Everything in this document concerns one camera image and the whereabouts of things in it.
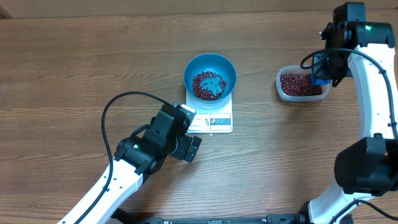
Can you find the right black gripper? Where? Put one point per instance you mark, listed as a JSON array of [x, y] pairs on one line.
[[336, 79]]

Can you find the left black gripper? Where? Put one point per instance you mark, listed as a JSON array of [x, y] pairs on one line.
[[181, 153]]

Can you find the blue plastic measuring scoop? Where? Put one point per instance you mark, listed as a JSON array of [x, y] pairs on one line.
[[318, 81]]

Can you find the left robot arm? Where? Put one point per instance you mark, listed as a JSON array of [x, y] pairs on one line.
[[136, 158]]

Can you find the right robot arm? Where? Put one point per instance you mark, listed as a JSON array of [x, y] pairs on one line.
[[364, 51]]

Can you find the white digital kitchen scale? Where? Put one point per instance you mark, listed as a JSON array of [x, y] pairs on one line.
[[211, 117]]

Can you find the blue metal bowl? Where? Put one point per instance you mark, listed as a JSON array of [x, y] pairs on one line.
[[210, 78]]

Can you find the clear plastic food container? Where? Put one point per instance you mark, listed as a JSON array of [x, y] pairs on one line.
[[296, 99]]

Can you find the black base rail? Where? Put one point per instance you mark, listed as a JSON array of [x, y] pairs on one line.
[[123, 217]]

